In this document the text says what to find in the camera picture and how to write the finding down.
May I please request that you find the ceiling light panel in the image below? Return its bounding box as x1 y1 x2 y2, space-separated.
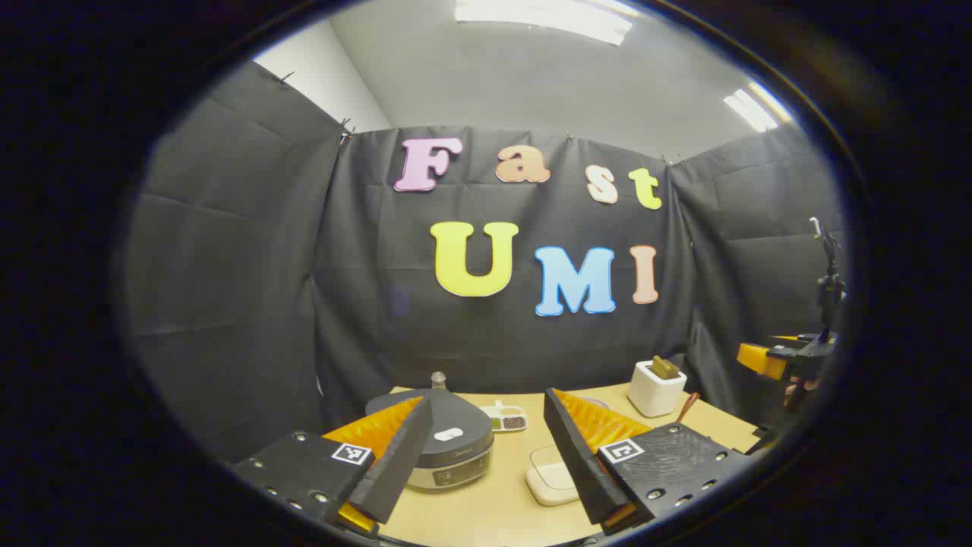
722 81 792 133
453 0 634 46

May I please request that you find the grey and silver rice cooker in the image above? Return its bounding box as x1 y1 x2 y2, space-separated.
366 387 495 492

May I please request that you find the white divided bean dish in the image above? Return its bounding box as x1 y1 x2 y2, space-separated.
479 400 529 434

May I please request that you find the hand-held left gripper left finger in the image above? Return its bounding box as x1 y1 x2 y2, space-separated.
232 395 434 534

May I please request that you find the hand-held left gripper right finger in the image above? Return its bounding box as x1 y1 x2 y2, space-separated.
543 387 760 534

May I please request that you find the white toaster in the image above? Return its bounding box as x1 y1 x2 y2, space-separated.
627 359 689 419

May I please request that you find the clear glass dish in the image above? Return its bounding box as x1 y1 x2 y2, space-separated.
525 444 582 508

